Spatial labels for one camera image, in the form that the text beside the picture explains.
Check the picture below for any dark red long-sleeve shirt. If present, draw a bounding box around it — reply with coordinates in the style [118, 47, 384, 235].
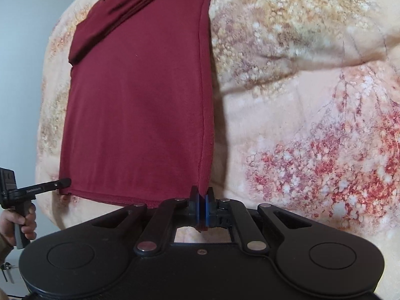
[58, 0, 217, 233]

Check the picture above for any left hand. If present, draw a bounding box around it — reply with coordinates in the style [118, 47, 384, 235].
[1, 203, 37, 246]

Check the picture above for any floral beige quilt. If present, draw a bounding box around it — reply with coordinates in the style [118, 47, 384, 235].
[34, 0, 400, 245]

